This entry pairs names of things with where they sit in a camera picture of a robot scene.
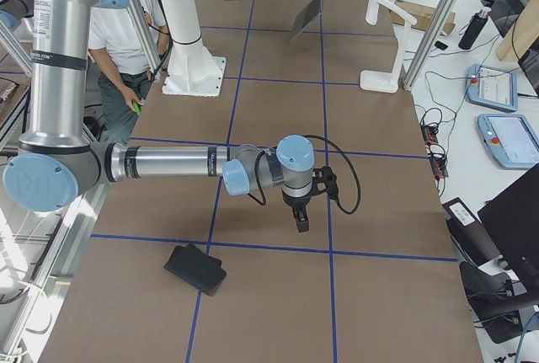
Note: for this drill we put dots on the white desk lamp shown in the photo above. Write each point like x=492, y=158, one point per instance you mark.
x=376, y=75

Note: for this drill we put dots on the grey laptop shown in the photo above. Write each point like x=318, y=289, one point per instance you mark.
x=312, y=10

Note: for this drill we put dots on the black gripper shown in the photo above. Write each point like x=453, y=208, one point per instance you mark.
x=296, y=202

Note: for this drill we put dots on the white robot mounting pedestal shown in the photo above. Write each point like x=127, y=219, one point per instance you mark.
x=192, y=69

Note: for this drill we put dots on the person in white shirt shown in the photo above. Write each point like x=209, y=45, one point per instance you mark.
x=125, y=76

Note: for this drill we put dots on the brown cardboard box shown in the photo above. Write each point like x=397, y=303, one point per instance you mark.
x=424, y=14

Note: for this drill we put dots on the small black square device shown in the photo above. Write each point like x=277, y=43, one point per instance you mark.
x=440, y=45

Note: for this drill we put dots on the near blue teach pendant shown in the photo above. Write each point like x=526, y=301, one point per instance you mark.
x=510, y=139

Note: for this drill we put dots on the far blue teach pendant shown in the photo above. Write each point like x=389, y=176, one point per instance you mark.
x=492, y=87

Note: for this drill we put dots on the blue teach pendant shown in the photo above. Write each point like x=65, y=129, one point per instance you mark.
x=492, y=87
x=510, y=139

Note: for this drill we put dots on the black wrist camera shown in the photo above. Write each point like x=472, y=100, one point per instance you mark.
x=324, y=180

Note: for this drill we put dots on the aluminium frame post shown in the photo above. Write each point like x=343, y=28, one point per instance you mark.
x=442, y=11

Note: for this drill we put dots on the black computer monitor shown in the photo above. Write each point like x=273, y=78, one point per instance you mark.
x=511, y=220

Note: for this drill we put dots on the black water bottle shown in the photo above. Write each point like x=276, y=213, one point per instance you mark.
x=474, y=28

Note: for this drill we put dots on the black mouse pad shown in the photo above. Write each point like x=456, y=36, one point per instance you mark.
x=196, y=268

